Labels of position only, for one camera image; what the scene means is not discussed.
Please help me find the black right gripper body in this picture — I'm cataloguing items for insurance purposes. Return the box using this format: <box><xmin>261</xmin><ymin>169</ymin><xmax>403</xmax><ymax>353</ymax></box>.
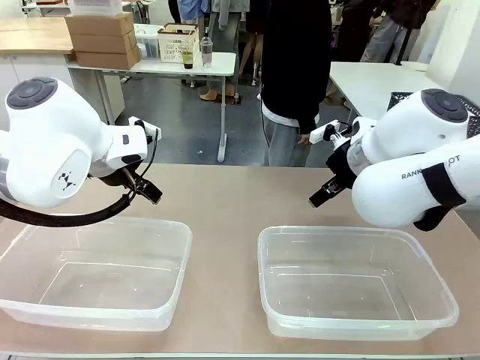
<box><xmin>325</xmin><ymin>142</ymin><xmax>356</xmax><ymax>189</ymax></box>

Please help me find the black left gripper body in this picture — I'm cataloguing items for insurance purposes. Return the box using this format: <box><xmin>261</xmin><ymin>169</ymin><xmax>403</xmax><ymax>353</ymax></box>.
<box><xmin>88</xmin><ymin>159</ymin><xmax>146</xmax><ymax>188</ymax></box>

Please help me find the black mesh basket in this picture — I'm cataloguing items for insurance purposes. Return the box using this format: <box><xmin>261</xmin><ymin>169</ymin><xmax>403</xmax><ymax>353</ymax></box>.
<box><xmin>385</xmin><ymin>91</ymin><xmax>480</xmax><ymax>143</ymax></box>

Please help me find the large white table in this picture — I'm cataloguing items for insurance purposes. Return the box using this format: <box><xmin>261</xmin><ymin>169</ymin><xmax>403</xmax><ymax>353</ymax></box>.
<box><xmin>328</xmin><ymin>61</ymin><xmax>448</xmax><ymax>123</ymax></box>

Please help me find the brown cardboard box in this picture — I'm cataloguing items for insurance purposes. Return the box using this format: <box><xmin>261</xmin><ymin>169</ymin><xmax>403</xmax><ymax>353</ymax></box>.
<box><xmin>70</xmin><ymin>29</ymin><xmax>138</xmax><ymax>54</ymax></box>
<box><xmin>65</xmin><ymin>12</ymin><xmax>136</xmax><ymax>38</ymax></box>
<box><xmin>74</xmin><ymin>46</ymin><xmax>142</xmax><ymax>71</ymax></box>

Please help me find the person in black sweater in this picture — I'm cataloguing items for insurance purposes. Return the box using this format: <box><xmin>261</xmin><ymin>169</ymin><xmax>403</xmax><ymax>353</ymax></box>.
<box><xmin>259</xmin><ymin>0</ymin><xmax>334</xmax><ymax>168</ymax></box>

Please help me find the clear plastic bin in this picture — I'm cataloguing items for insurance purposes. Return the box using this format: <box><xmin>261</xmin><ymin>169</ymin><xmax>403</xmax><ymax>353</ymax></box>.
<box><xmin>257</xmin><ymin>224</ymin><xmax>461</xmax><ymax>342</ymax></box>
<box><xmin>0</xmin><ymin>215</ymin><xmax>194</xmax><ymax>333</ymax></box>

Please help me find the white cabinet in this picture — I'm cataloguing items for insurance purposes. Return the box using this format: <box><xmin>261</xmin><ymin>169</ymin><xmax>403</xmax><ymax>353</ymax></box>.
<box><xmin>0</xmin><ymin>52</ymin><xmax>127</xmax><ymax>133</ymax></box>

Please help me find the clear lidded storage container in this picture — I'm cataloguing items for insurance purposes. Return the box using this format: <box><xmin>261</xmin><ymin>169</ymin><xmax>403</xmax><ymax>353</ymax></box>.
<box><xmin>133</xmin><ymin>23</ymin><xmax>166</xmax><ymax>60</ymax></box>

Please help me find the bystander in grey trousers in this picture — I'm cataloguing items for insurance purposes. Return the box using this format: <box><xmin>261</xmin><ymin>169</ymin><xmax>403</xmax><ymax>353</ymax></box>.
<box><xmin>359</xmin><ymin>0</ymin><xmax>438</xmax><ymax>64</ymax></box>

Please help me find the white printed crate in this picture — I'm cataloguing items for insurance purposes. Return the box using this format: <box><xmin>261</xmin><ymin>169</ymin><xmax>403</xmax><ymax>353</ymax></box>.
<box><xmin>157</xmin><ymin>22</ymin><xmax>200</xmax><ymax>63</ymax></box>

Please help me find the white folding table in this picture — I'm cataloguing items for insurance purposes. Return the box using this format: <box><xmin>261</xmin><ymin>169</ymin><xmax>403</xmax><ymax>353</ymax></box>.
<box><xmin>67</xmin><ymin>51</ymin><xmax>238</xmax><ymax>164</ymax></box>

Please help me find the clear plastic bottle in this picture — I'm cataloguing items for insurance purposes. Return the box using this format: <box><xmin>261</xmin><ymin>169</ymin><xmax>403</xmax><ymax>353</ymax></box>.
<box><xmin>200</xmin><ymin>26</ymin><xmax>215</xmax><ymax>69</ymax></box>

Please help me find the wooden countertop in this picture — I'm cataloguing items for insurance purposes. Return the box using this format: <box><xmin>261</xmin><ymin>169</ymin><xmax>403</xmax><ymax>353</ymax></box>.
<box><xmin>0</xmin><ymin>17</ymin><xmax>74</xmax><ymax>56</ymax></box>

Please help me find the bystander in blue top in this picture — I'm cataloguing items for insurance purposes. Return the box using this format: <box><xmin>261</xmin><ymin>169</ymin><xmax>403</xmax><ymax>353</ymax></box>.
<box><xmin>178</xmin><ymin>0</ymin><xmax>243</xmax><ymax>103</ymax></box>

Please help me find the white board panel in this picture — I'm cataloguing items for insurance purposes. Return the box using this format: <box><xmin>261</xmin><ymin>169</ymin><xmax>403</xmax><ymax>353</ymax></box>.
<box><xmin>418</xmin><ymin>0</ymin><xmax>480</xmax><ymax>92</ymax></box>

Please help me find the white plastic crate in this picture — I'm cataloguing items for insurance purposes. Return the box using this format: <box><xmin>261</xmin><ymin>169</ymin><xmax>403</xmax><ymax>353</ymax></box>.
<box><xmin>67</xmin><ymin>0</ymin><xmax>116</xmax><ymax>18</ymax></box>

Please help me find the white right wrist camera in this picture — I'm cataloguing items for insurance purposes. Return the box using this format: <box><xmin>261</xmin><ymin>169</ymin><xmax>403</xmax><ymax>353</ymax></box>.
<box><xmin>309</xmin><ymin>119</ymin><xmax>353</xmax><ymax>151</ymax></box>

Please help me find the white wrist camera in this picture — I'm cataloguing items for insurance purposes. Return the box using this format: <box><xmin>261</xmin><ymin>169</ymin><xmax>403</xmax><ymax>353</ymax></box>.
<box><xmin>309</xmin><ymin>119</ymin><xmax>353</xmax><ymax>151</ymax></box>
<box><xmin>129</xmin><ymin>116</ymin><xmax>163</xmax><ymax>143</ymax></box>

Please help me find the thin black camera cable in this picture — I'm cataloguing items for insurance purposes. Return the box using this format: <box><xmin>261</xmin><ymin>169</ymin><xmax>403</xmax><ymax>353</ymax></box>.
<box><xmin>134</xmin><ymin>128</ymin><xmax>159</xmax><ymax>188</ymax></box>

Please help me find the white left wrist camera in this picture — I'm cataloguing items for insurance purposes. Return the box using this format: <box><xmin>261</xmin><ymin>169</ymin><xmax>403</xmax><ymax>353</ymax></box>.
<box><xmin>129</xmin><ymin>116</ymin><xmax>163</xmax><ymax>143</ymax></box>

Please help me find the black braided cable sleeve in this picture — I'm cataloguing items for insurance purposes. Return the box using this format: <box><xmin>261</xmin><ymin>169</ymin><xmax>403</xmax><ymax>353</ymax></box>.
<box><xmin>0</xmin><ymin>189</ymin><xmax>138</xmax><ymax>228</ymax></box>

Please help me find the black strap on arm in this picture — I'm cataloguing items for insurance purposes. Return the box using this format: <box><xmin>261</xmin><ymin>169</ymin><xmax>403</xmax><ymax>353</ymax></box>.
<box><xmin>412</xmin><ymin>163</ymin><xmax>468</xmax><ymax>233</ymax></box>

